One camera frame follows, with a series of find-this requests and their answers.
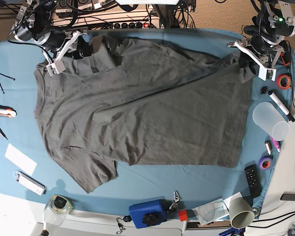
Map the blue box with knob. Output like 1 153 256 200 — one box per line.
128 200 167 229

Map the pink marker pen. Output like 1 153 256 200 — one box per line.
270 136 280 152

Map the small black clip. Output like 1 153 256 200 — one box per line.
260 86 268 95

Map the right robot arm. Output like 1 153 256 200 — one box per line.
8 0 79 62

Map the purple tape roll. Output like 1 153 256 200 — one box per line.
258 155 273 170

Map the grey T-shirt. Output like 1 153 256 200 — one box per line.
34 36 254 193

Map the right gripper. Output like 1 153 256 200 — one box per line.
40 31 92 59

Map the black remote control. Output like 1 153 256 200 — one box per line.
244 164 262 199

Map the black power strip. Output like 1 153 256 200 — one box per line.
111 21 159 29

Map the black white marker pen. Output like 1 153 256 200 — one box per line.
268 90 295 122

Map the white packaged stick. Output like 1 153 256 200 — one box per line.
13 171 46 196

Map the translucent plastic cup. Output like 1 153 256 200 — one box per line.
252 102 290 141

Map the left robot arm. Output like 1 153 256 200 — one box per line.
229 0 295 81

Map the small white battery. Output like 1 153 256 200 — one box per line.
265 141 272 155

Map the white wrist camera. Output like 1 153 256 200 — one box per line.
258 66 277 81
46 60 65 76

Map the orange black tool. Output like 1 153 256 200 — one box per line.
280 41 291 66

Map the small red cube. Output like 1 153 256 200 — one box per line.
178 209 188 222

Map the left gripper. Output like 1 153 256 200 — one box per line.
238 35 272 75

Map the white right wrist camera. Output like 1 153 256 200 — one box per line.
46 60 65 76

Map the printed paper sheet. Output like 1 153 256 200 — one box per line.
192 192 242 226

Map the blue table cloth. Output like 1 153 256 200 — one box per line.
0 29 291 215

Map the clear glass jar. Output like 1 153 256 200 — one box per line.
43 195 72 229

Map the red tape roll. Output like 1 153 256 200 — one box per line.
276 74 292 90

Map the white paper card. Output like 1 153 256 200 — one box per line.
4 144 37 176

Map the silver carabiner clip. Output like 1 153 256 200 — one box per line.
173 191 180 203

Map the orange white utility knife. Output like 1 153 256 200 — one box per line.
0 105 17 118

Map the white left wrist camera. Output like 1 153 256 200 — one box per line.
258 66 277 81

